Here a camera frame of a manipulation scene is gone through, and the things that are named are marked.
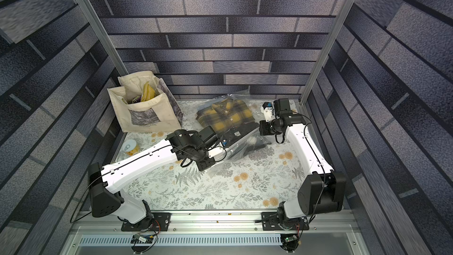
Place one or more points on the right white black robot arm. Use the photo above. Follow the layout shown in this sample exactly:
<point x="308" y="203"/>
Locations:
<point x="323" y="188"/>

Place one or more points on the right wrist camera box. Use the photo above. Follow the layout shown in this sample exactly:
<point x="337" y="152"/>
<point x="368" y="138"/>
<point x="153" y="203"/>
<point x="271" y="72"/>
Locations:
<point x="268" y="111"/>

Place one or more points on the right small circuit board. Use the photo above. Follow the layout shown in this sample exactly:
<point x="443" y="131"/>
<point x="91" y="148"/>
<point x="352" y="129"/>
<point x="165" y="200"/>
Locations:
<point x="289" y="242"/>

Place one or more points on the yellow snack packet in tote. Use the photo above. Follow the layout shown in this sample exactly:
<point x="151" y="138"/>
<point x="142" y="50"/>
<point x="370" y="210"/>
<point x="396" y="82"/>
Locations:
<point x="148" y="93"/>

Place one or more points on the clear plastic vacuum bag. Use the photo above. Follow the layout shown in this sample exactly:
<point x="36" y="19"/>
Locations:
<point x="260" y="157"/>

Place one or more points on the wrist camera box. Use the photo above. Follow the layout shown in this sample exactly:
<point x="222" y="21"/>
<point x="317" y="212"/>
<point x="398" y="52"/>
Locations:
<point x="218" y="152"/>
<point x="268" y="111"/>

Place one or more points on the aluminium front rail frame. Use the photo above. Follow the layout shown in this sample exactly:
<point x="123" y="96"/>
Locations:
<point x="217" y="232"/>

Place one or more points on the beige canvas tote bag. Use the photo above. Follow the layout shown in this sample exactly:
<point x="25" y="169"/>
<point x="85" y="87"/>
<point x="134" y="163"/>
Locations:
<point x="162" y="113"/>

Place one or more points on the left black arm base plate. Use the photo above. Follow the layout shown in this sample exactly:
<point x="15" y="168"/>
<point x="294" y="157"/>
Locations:
<point x="159" y="222"/>

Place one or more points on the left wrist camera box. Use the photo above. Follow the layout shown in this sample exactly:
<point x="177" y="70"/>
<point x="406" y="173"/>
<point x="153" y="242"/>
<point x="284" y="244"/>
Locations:
<point x="218" y="152"/>

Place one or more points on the yellow black plaid shirt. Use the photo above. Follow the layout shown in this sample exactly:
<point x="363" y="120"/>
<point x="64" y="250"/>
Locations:
<point x="223" y="116"/>

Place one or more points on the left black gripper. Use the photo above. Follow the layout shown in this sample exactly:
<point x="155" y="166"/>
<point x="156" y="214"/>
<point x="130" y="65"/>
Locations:
<point x="204" y="166"/>

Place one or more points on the black tray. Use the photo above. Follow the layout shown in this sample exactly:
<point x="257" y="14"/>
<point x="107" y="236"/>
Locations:
<point x="243" y="140"/>

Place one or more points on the small circuit board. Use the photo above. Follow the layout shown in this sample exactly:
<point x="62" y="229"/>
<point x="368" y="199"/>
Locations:
<point x="142" y="239"/>
<point x="289" y="242"/>

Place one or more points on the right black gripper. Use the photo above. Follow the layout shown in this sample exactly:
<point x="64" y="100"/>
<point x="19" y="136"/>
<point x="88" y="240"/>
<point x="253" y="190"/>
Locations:
<point x="264" y="127"/>

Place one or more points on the floral patterned table cloth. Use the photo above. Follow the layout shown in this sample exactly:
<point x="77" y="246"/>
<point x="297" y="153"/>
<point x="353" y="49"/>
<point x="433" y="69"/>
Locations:
<point x="172" y="187"/>

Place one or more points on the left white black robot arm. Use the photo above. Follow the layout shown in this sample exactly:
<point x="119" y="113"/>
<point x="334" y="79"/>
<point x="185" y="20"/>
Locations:
<point x="106" y="184"/>

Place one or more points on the left small circuit board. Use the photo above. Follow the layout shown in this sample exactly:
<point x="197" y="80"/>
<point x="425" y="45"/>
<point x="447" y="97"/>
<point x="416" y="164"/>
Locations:
<point x="142" y="239"/>

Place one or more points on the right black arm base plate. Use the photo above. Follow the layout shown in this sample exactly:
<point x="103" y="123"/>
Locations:
<point x="271" y="222"/>

